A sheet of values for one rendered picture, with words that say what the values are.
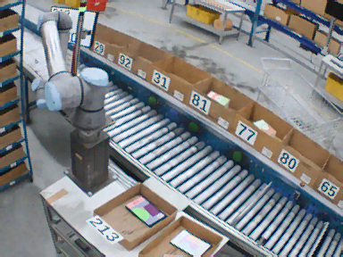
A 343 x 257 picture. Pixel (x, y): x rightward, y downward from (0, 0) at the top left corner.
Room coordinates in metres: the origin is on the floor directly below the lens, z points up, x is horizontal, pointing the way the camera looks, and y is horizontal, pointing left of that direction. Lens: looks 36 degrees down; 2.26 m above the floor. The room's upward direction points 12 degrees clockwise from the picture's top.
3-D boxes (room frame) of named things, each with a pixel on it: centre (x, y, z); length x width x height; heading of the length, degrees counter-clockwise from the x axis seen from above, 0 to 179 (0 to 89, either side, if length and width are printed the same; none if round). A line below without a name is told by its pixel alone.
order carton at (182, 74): (2.43, 0.01, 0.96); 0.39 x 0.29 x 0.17; 56
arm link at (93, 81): (1.43, 0.43, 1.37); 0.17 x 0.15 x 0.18; 130
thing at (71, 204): (1.15, 0.13, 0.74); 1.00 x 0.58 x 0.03; 59
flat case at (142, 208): (1.24, 0.05, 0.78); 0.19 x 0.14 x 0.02; 53
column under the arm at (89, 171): (1.43, 0.42, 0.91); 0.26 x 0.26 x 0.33; 59
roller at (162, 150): (1.88, 0.01, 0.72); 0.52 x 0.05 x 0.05; 146
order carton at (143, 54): (2.65, 0.34, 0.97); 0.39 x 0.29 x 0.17; 56
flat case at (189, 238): (1.05, -0.23, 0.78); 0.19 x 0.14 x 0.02; 60
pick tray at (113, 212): (1.16, 0.10, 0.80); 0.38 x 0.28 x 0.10; 147
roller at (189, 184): (1.70, -0.25, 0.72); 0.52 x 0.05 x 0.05; 146
